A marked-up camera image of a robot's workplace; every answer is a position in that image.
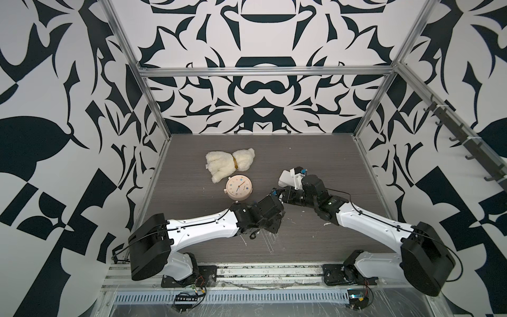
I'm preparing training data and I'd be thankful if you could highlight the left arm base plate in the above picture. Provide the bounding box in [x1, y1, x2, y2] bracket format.
[161, 265, 218, 288]

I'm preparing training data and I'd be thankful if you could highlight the wall hook rack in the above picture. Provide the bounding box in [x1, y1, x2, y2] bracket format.
[425, 95, 506, 191]

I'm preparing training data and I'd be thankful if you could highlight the pink round alarm clock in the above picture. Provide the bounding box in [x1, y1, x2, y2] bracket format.
[224, 175, 253, 202]

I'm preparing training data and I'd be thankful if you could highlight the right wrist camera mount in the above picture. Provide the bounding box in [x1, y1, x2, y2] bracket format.
[289, 166, 307, 190]

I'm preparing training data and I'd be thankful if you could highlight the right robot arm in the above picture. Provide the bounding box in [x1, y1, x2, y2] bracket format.
[277, 170, 462, 297]

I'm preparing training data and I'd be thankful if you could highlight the test tube with blue stopper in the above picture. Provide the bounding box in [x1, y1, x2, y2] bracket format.
[267, 232, 279, 243]
[261, 231, 274, 254]

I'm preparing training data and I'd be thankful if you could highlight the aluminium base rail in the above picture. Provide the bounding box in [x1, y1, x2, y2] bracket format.
[100, 261, 438, 294]

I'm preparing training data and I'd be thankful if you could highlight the white rectangular box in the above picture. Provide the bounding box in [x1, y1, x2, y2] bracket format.
[278, 170, 296, 188]

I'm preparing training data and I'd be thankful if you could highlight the left electronics board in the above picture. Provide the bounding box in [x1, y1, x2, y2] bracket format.
[172, 287, 207, 313]

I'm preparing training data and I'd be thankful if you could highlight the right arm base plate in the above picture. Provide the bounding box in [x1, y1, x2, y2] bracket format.
[322, 264, 379, 286]

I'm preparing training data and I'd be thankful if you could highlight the cream plush dog toy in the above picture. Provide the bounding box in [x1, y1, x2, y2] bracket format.
[205, 148, 256, 184]

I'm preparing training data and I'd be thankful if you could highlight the right electronics board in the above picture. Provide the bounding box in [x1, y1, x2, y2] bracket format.
[347, 285, 374, 311]

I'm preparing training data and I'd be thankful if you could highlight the electronics board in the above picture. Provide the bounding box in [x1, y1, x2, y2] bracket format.
[172, 287, 207, 313]
[347, 285, 374, 311]

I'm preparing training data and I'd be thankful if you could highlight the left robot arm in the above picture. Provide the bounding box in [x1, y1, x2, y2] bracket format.
[128, 194, 285, 287]

